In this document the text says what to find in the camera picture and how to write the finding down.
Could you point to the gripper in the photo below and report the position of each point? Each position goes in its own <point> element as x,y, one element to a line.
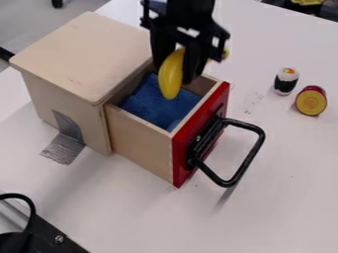
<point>193,26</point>

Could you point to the red and yellow toy fruit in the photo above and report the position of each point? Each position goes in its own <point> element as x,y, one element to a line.
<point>310,102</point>

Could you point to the yellow toy banana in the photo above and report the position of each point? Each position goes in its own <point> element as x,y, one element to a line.
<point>170,77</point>

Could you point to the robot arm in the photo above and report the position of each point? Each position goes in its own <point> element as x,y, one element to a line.
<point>190,6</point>

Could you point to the wooden cabinet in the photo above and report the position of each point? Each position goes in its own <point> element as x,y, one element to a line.
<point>83,56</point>

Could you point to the wooden drawer with red front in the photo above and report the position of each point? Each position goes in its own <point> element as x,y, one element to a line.
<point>145,141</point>

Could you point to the yellow and black object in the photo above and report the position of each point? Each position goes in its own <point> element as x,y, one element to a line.
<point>308,5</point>

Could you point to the grey tape strip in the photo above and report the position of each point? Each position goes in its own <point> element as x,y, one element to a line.
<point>66,141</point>

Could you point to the black metal base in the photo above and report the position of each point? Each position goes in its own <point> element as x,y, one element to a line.
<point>39,238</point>

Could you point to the blue cloth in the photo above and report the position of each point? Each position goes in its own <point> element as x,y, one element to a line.
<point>152,105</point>

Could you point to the toy sushi roll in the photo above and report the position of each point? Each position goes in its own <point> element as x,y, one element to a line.
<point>286,82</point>

